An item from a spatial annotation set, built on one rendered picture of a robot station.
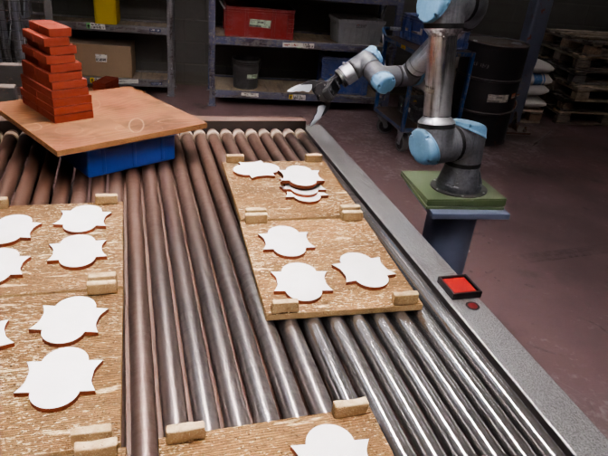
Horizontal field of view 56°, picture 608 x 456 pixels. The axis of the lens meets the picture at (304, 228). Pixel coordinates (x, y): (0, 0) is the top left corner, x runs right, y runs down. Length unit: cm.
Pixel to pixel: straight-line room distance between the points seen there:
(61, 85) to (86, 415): 116
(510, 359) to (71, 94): 144
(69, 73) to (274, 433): 131
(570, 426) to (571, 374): 171
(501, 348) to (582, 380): 160
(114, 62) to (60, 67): 414
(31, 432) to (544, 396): 88
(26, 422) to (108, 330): 23
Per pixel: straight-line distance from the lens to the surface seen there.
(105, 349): 111
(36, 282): 132
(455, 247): 202
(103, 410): 100
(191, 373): 108
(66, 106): 192
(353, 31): 587
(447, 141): 182
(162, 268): 135
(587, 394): 278
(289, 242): 141
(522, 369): 123
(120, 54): 600
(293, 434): 95
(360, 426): 98
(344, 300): 124
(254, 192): 169
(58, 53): 189
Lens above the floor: 165
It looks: 28 degrees down
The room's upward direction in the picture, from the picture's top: 6 degrees clockwise
